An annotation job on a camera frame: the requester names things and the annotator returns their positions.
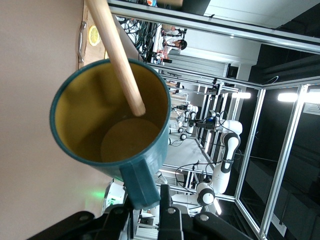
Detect aluminium enclosure frame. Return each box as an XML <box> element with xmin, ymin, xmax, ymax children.
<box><xmin>109</xmin><ymin>0</ymin><xmax>320</xmax><ymax>240</ymax></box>

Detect metal cutting board handle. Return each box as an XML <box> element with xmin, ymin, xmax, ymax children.
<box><xmin>77</xmin><ymin>20</ymin><xmax>88</xmax><ymax>64</ymax></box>

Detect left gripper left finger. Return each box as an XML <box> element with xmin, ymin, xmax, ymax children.
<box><xmin>103</xmin><ymin>197</ymin><xmax>133</xmax><ymax>240</ymax></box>

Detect ceiling light panel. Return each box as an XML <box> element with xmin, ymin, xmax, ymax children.
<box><xmin>277</xmin><ymin>92</ymin><xmax>299</xmax><ymax>103</ymax></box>
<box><xmin>231</xmin><ymin>91</ymin><xmax>252</xmax><ymax>100</ymax></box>

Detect wooden cup rack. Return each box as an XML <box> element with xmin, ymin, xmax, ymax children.
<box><xmin>84</xmin><ymin>0</ymin><xmax>147</xmax><ymax>117</ymax></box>

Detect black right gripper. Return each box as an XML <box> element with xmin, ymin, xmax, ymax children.
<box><xmin>188</xmin><ymin>119</ymin><xmax>220</xmax><ymax>130</ymax></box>

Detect teal cup yellow inside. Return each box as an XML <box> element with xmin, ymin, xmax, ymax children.
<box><xmin>49</xmin><ymin>58</ymin><xmax>172</xmax><ymax>211</ymax></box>

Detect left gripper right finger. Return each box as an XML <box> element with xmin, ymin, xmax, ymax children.
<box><xmin>157</xmin><ymin>184</ymin><xmax>185</xmax><ymax>240</ymax></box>

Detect wooden cutting board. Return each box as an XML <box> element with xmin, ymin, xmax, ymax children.
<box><xmin>79</xmin><ymin>2</ymin><xmax>112</xmax><ymax>70</ymax></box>

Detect white background robot arms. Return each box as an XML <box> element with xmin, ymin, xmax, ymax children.
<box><xmin>169</xmin><ymin>104</ymin><xmax>200</xmax><ymax>148</ymax></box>

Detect person with black hair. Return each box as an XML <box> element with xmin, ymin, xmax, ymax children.
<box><xmin>163</xmin><ymin>37</ymin><xmax>188</xmax><ymax>51</ymax></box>

